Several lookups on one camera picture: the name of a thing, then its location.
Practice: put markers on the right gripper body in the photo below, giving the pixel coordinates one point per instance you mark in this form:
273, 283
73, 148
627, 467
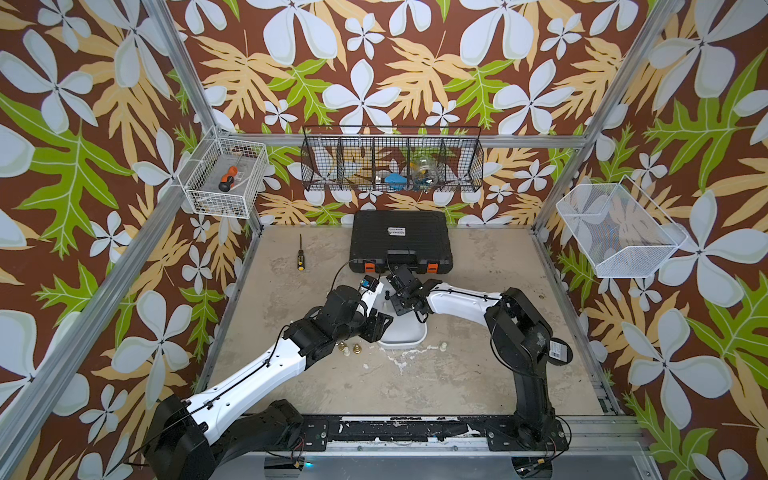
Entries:
400, 302

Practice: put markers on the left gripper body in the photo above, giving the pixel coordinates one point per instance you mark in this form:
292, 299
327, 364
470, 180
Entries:
368, 327

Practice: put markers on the white storage box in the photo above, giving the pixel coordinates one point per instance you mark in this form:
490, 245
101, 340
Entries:
406, 332

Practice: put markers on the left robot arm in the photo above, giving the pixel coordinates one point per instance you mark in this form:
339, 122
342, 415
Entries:
184, 433

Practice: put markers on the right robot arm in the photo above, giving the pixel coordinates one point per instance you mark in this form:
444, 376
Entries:
519, 338

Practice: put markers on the black tool case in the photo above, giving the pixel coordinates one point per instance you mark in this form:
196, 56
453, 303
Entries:
418, 240

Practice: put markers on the yellow black screwdriver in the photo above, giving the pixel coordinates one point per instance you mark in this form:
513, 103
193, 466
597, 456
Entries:
301, 262

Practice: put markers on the blue object in basket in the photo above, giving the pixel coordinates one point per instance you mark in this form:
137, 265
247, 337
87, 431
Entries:
395, 182

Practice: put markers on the clear bottle in basket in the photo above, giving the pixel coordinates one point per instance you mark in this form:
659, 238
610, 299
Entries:
424, 173

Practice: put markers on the black round puck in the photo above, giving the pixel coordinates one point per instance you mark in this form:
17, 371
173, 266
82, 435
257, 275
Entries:
560, 353

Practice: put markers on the orange black tool in basket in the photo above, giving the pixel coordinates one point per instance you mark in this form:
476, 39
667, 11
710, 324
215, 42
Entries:
228, 180

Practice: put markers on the white mesh basket right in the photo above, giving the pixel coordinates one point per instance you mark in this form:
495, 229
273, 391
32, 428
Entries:
621, 230

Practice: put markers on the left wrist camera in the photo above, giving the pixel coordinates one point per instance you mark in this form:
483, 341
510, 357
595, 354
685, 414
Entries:
370, 290

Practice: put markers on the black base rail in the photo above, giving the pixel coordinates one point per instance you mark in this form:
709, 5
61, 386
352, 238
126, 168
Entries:
390, 432

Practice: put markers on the black wire basket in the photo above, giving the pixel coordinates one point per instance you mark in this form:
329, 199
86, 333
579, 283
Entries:
360, 157

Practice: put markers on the white wire basket left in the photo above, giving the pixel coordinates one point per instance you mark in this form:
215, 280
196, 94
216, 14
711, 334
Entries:
214, 155

